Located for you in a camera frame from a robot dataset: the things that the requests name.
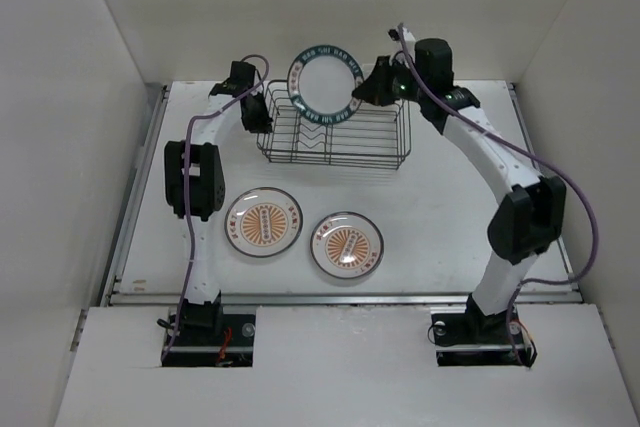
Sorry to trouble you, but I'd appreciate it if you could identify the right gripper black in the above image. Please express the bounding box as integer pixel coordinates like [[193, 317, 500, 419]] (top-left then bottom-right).
[[351, 55, 428, 106]]

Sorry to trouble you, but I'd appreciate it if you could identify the rearmost teal lettered plate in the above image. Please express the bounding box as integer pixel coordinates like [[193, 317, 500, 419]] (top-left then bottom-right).
[[286, 44, 364, 126]]

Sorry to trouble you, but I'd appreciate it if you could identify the red rim plate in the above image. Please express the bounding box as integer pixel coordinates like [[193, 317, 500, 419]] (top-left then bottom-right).
[[224, 187, 304, 258]]

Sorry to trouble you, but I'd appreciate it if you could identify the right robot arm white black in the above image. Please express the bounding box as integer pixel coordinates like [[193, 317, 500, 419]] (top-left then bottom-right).
[[352, 38, 566, 344]]

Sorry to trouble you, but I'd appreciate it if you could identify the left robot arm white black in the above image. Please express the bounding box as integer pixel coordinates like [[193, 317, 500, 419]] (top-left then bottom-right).
[[164, 54, 273, 346]]

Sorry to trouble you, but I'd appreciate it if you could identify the grey wire dish rack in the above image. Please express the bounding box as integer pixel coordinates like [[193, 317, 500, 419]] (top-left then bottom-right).
[[256, 81, 412, 170]]

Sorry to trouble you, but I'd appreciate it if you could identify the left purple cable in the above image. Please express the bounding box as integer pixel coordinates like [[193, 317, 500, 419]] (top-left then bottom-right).
[[160, 54, 271, 353]]

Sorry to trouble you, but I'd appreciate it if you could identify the purple cable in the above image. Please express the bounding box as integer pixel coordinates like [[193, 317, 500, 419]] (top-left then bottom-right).
[[160, 54, 271, 353], [392, 22, 600, 366]]

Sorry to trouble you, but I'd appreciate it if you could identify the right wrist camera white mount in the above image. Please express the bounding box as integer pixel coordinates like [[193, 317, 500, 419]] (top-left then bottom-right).
[[387, 27, 416, 55]]

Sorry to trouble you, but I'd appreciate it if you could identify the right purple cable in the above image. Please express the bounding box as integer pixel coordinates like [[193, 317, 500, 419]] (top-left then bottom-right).
[[392, 22, 600, 366]]

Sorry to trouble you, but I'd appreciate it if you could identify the right side rail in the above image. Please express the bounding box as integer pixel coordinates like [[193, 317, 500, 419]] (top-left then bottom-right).
[[506, 82, 584, 304]]

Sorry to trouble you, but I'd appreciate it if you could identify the left side rail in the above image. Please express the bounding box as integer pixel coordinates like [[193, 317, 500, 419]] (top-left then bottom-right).
[[70, 82, 171, 353]]

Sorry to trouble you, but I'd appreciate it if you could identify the aluminium front rail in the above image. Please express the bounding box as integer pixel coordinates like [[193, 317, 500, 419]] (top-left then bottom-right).
[[107, 290, 583, 306]]

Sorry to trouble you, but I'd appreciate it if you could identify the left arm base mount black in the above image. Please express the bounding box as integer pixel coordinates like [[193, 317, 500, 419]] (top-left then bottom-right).
[[160, 313, 256, 368]]

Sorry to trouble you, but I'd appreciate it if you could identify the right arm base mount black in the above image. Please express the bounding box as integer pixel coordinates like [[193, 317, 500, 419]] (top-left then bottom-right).
[[427, 306, 538, 368]]

